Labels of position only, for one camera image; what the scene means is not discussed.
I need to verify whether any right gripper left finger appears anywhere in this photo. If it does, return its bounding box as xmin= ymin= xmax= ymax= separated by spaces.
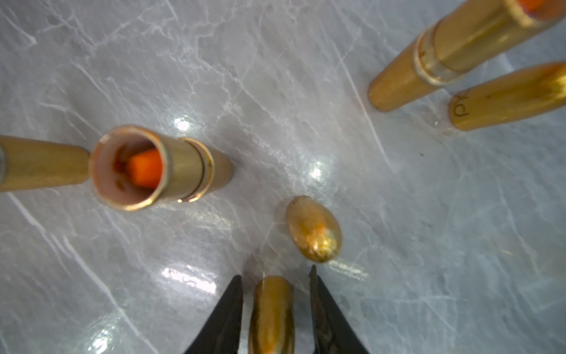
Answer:
xmin=184 ymin=275 xmax=243 ymax=354

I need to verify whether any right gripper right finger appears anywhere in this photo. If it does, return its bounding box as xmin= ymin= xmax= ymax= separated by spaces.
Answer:
xmin=309 ymin=265 xmax=369 ymax=354

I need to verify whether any gold lipstick cap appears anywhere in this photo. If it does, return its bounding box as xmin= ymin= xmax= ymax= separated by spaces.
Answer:
xmin=249 ymin=276 xmax=295 ymax=353
xmin=447 ymin=61 xmax=565 ymax=131
xmin=285 ymin=196 xmax=343 ymax=263

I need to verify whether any gold lipstick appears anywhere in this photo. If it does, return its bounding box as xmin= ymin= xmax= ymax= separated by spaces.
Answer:
xmin=88 ymin=125 xmax=234 ymax=212
xmin=368 ymin=0 xmax=565 ymax=112
xmin=1 ymin=136 xmax=89 ymax=193

